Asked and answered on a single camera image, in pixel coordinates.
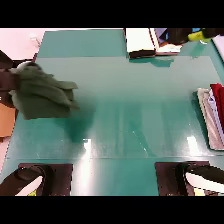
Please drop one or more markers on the olive green garment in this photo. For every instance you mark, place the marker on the olive green garment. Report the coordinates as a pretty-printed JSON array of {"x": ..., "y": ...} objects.
[{"x": 43, "y": 95}]

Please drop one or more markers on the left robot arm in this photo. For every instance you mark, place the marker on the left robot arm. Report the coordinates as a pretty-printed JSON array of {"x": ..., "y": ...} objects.
[{"x": 30, "y": 176}]

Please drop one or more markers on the black garment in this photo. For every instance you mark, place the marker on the black garment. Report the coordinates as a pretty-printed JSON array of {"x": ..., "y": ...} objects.
[{"x": 142, "y": 54}]

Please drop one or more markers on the purple garment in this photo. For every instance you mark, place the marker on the purple garment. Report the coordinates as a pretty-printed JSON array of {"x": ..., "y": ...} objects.
[{"x": 160, "y": 35}]

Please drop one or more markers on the pale grey garment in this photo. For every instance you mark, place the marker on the pale grey garment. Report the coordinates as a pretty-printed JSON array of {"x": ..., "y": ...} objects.
[{"x": 210, "y": 123}]

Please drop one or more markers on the red garment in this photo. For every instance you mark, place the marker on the red garment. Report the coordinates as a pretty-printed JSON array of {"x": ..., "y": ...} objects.
[{"x": 218, "y": 96}]

